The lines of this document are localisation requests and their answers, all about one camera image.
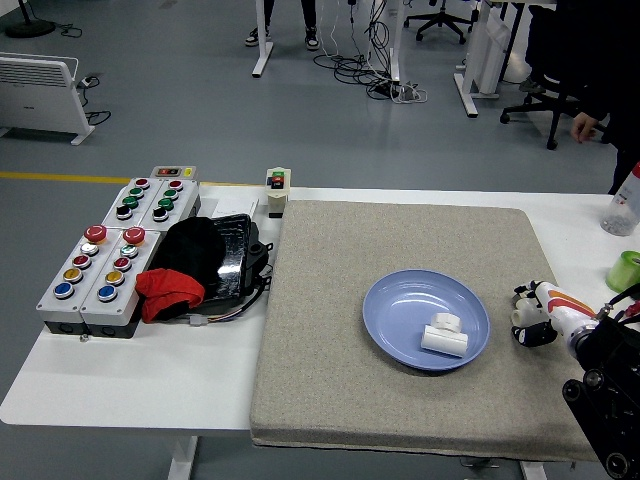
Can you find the white electric heater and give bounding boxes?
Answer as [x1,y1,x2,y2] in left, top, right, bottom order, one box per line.
[0,51,97,147]

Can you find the large white pipe tee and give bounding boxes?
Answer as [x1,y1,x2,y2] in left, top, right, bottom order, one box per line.
[420,311,470,359]

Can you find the white green-red switch box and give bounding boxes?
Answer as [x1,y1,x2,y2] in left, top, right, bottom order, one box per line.
[265,167,293,220]

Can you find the black office chair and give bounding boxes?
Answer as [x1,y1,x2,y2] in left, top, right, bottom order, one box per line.
[499,0,621,152]

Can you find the blue round plate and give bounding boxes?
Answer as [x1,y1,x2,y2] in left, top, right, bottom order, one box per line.
[362,268,492,372]

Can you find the person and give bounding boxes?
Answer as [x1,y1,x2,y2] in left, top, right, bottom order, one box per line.
[574,0,640,196]
[244,0,322,53]

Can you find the clear bottle with screws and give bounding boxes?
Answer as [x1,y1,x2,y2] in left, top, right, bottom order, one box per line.
[599,161,640,237]

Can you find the black floor cable tangle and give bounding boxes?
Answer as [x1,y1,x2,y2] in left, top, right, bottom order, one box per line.
[312,0,429,106]

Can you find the red cloth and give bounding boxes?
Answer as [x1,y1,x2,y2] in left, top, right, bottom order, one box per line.
[135,268,208,324]

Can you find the glossy black foot pedal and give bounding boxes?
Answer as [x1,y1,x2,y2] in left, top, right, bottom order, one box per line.
[199,213,275,304]

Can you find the green tape roll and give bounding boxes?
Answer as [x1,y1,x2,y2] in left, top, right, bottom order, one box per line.
[605,250,640,295]

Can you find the black cable with connector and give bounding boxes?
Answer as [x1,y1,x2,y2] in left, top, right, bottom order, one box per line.
[177,279,275,329]

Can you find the white desk with panel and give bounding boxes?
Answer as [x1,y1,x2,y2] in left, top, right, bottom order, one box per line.
[453,0,559,119]

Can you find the small white pipe tee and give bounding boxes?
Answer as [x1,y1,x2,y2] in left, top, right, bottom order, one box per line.
[510,294,540,327]

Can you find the black swivel chair base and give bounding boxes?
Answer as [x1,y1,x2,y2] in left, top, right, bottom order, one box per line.
[403,0,481,47]

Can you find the white paper card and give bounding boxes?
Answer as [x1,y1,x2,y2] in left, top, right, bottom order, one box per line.
[201,196,261,222]

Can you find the black stand base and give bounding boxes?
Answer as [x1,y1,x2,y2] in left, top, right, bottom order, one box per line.
[4,0,58,39]

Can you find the small grey switch box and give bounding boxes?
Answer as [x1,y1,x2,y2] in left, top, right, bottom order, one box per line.
[150,165,198,182]

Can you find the grey-brown mat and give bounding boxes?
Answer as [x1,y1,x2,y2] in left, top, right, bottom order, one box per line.
[249,199,601,462]

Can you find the person's hand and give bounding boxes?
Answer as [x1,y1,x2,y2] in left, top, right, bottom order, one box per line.
[570,111,609,145]

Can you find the grey four-button control box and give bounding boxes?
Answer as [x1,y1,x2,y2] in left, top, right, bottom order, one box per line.
[139,178,202,232]
[102,177,164,229]

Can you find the white desk frame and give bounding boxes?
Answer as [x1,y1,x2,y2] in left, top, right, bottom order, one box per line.
[251,0,404,84]

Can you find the grey emergency-stop button box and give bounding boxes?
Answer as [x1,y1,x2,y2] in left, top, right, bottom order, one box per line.
[36,224,124,335]
[79,226,164,340]

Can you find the white table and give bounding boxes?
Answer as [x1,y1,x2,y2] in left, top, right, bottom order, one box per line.
[0,183,640,480]

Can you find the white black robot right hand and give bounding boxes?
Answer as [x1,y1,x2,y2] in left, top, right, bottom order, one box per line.
[510,279,597,349]

